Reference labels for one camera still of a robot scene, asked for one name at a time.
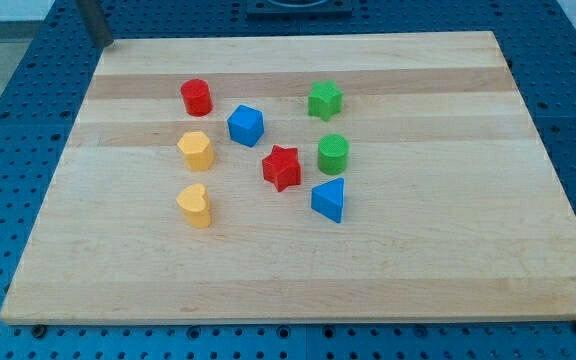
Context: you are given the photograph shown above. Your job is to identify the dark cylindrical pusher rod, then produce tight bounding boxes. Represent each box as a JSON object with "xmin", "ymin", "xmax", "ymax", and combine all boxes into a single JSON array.
[{"xmin": 75, "ymin": 0, "xmax": 114, "ymax": 49}]

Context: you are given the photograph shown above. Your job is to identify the wooden board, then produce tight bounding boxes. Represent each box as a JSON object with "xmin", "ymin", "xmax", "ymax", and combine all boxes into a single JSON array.
[{"xmin": 0, "ymin": 31, "xmax": 576, "ymax": 325}]

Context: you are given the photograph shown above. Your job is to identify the yellow hexagon block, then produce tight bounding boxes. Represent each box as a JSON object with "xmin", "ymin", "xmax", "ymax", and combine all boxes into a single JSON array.
[{"xmin": 177, "ymin": 131, "xmax": 215, "ymax": 172}]

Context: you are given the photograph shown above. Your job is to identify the blue cube block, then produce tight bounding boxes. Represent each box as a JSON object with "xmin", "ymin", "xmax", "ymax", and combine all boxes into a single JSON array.
[{"xmin": 227, "ymin": 105, "xmax": 264, "ymax": 147}]

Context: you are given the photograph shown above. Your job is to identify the green cylinder block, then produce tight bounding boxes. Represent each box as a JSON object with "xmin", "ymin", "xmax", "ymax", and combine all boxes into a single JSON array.
[{"xmin": 317, "ymin": 134, "xmax": 349, "ymax": 175}]

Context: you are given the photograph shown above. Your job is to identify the red cylinder block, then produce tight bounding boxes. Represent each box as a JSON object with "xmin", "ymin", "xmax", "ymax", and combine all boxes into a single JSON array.
[{"xmin": 180, "ymin": 78, "xmax": 213, "ymax": 117}]

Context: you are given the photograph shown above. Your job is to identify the blue triangle block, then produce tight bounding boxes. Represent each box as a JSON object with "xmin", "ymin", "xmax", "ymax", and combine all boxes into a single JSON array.
[{"xmin": 311, "ymin": 178, "xmax": 345, "ymax": 223}]

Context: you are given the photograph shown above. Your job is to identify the red star block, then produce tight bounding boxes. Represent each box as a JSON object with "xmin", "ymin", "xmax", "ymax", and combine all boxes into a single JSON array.
[{"xmin": 262, "ymin": 145, "xmax": 301, "ymax": 192}]

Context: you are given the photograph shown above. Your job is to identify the green star block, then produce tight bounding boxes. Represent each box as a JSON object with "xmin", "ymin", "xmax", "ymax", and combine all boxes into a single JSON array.
[{"xmin": 308, "ymin": 80, "xmax": 343, "ymax": 121}]

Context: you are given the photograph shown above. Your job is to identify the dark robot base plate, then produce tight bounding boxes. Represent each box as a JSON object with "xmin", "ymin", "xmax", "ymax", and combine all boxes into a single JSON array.
[{"xmin": 244, "ymin": 0, "xmax": 354, "ymax": 19}]

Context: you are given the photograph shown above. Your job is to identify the yellow heart block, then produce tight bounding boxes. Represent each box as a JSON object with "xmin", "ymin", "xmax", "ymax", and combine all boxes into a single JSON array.
[{"xmin": 176, "ymin": 183, "xmax": 212, "ymax": 229}]

